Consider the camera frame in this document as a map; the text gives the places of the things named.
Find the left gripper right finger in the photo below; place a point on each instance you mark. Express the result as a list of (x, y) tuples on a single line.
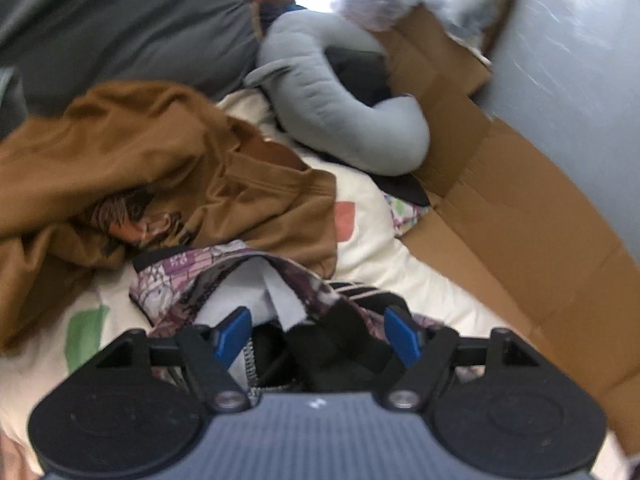
[(427, 353)]

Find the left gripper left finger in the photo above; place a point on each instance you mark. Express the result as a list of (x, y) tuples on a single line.
[(207, 353)]

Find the black patterned-trim shorts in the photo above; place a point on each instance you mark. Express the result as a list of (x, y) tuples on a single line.
[(308, 334)]

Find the white printed bed sheet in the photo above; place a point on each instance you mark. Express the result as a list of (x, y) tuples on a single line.
[(368, 251)]

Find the flattened cardboard box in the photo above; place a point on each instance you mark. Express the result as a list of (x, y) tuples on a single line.
[(513, 230)]

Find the brown crumpled garment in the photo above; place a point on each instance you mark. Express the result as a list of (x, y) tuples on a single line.
[(133, 166)]

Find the grey neck pillow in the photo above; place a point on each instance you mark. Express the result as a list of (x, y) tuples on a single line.
[(389, 138)]

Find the dark grey blanket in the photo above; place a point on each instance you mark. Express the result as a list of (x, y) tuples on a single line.
[(53, 51)]

